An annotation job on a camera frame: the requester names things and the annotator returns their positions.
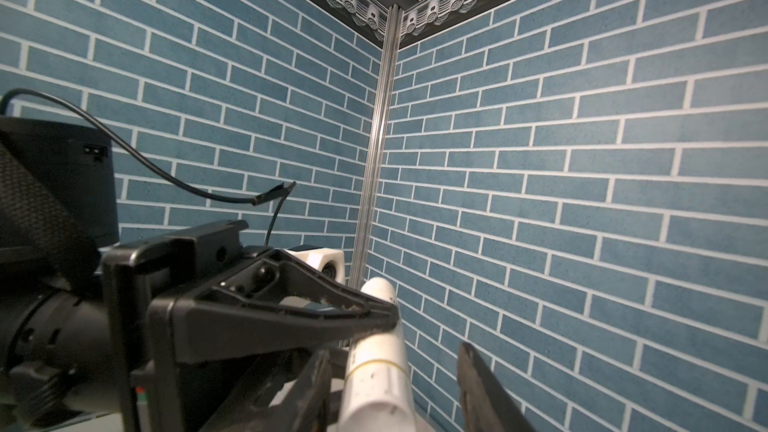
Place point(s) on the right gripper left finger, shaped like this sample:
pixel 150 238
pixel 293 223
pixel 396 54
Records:
pixel 281 391

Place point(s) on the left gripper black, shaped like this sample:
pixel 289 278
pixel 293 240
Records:
pixel 195 314

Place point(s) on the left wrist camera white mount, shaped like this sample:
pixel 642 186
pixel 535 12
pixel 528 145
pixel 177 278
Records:
pixel 329 262

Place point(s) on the white glue stick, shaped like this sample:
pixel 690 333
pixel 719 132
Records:
pixel 377 393

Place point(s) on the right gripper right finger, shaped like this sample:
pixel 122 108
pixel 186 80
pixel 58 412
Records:
pixel 485 403

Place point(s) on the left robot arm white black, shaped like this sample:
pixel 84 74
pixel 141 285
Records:
pixel 58 222

